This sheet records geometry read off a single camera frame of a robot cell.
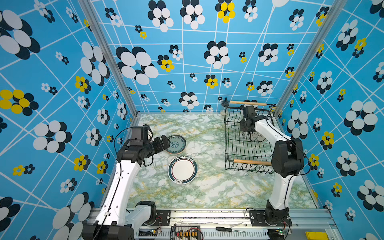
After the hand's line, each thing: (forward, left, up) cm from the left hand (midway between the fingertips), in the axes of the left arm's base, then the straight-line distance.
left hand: (165, 142), depth 76 cm
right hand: (+21, -51, -12) cm, 57 cm away
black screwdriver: (-35, -31, -22) cm, 51 cm away
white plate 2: (+12, -4, -20) cm, 24 cm away
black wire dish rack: (+7, -48, -21) cm, 53 cm away
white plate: (-5, -8, -22) cm, 24 cm away
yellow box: (-37, -71, -23) cm, 83 cm away
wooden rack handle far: (+33, -51, -2) cm, 61 cm away
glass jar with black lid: (+33, -36, -7) cm, 49 cm away
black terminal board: (-36, -11, -20) cm, 43 cm away
